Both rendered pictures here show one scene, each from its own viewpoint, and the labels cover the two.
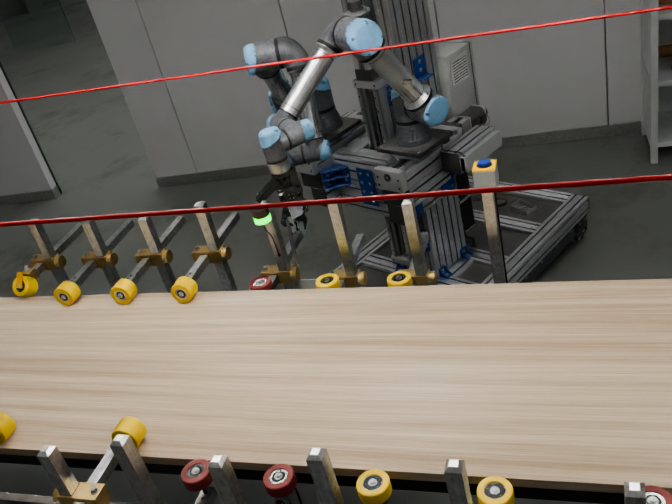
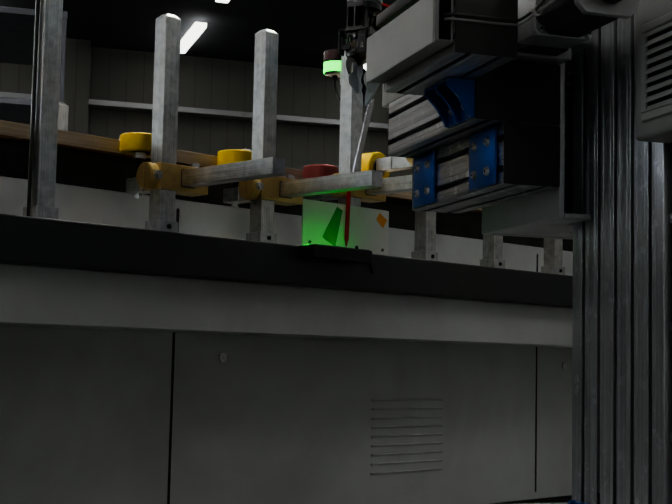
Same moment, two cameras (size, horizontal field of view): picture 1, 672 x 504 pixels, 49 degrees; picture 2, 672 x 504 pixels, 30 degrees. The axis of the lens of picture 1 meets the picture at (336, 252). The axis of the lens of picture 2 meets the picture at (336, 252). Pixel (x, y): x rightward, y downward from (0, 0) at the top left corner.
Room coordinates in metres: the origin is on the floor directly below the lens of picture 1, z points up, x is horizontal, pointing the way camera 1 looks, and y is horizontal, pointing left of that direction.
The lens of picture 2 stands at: (3.29, -2.31, 0.47)
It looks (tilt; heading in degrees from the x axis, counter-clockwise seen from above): 5 degrees up; 112
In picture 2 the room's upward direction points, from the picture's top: 1 degrees clockwise
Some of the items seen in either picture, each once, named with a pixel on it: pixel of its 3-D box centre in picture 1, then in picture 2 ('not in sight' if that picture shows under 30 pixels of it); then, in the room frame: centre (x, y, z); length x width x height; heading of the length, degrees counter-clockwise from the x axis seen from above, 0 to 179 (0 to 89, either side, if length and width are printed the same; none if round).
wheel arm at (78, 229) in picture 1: (58, 248); not in sight; (2.79, 1.11, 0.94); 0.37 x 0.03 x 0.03; 157
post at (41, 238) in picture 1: (57, 269); not in sight; (2.69, 1.11, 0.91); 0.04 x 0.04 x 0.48; 67
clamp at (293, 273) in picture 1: (280, 274); (356, 187); (2.30, 0.22, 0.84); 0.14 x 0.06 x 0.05; 67
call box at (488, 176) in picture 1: (485, 175); not in sight; (2.00, -0.50, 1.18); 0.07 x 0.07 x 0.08; 67
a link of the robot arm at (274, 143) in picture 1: (273, 144); not in sight; (2.36, 0.11, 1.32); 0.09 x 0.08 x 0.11; 113
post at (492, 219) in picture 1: (495, 245); (44, 92); (2.00, -0.51, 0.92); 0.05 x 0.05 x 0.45; 67
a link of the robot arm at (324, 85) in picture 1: (316, 92); not in sight; (3.11, -0.10, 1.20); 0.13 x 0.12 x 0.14; 81
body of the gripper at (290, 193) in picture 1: (287, 185); (362, 32); (2.35, 0.10, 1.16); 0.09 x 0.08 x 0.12; 87
